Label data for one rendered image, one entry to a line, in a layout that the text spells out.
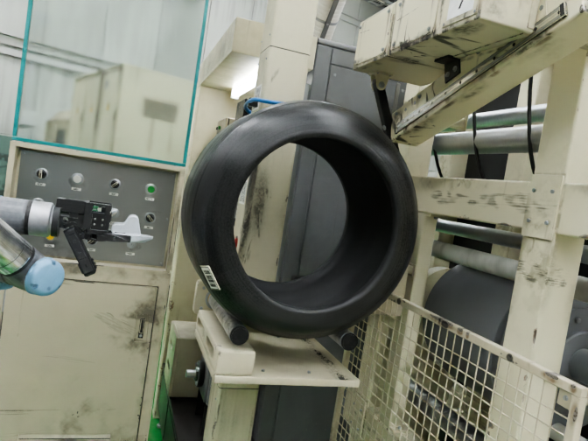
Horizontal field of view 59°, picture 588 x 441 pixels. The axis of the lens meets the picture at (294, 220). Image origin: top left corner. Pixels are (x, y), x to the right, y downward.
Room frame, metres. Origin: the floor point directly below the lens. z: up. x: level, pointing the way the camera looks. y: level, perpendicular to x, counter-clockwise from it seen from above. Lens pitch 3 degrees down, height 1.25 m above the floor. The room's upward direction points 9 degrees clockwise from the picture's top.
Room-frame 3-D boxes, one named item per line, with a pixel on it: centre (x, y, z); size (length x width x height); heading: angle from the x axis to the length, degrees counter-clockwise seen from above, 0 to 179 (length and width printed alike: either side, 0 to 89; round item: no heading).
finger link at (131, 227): (1.16, 0.36, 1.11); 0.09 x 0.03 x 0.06; 109
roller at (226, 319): (1.34, 0.14, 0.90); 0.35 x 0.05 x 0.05; 18
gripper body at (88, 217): (1.14, 0.46, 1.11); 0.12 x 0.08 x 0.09; 109
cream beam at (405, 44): (1.36, -0.31, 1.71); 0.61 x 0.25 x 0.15; 18
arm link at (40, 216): (1.12, 0.54, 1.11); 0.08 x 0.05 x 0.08; 19
